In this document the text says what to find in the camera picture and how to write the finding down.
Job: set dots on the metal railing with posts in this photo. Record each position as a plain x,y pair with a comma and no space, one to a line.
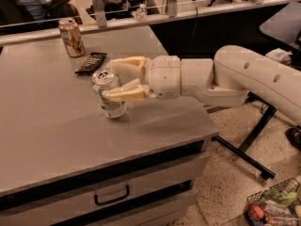
18,26

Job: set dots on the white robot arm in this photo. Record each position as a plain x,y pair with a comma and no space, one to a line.
224,80

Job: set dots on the black metal stand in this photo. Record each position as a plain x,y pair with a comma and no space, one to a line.
267,115

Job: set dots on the grey table with drawers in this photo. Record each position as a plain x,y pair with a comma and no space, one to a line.
57,148

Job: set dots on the wire basket with groceries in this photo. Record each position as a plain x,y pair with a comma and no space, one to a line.
277,205

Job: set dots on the orange gold soda can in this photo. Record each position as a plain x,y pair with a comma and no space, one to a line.
71,37

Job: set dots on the clear plastic water bottle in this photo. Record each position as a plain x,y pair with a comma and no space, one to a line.
141,13

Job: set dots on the dark chocolate bar wrapper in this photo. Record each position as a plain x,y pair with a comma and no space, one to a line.
92,64

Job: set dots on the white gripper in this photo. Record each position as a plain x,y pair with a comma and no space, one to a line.
164,75

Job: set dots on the person in blue shirt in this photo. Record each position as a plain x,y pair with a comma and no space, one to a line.
34,2

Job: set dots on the black shoe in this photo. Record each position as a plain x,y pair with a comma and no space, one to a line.
294,136

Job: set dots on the white tissue packet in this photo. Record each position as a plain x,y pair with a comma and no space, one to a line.
280,56

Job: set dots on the black drawer handle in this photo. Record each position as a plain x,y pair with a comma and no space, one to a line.
117,196

